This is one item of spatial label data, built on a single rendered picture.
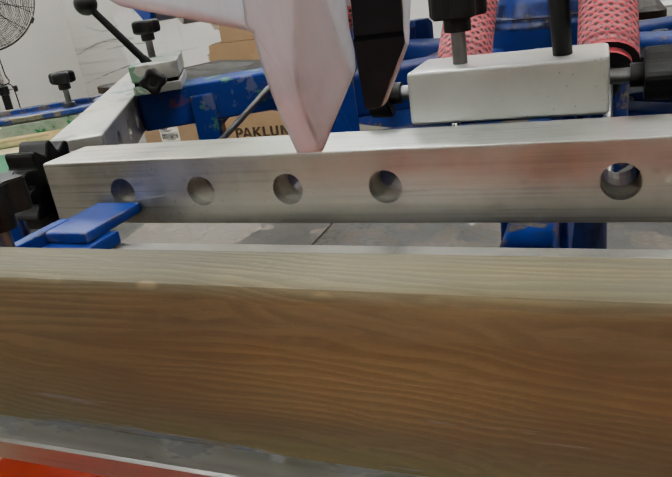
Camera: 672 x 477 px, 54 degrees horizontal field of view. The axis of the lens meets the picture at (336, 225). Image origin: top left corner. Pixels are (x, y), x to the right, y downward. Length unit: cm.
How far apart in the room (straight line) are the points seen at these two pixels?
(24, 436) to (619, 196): 32
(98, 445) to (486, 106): 30
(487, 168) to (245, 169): 16
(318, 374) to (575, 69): 28
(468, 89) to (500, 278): 27
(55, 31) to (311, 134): 552
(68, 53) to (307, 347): 554
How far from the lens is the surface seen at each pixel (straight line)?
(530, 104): 44
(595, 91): 44
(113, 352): 25
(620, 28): 62
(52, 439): 29
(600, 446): 20
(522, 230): 60
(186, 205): 49
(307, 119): 15
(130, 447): 27
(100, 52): 562
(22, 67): 537
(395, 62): 20
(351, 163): 42
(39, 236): 49
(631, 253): 37
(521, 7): 94
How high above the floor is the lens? 114
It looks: 20 degrees down
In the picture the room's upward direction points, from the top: 9 degrees counter-clockwise
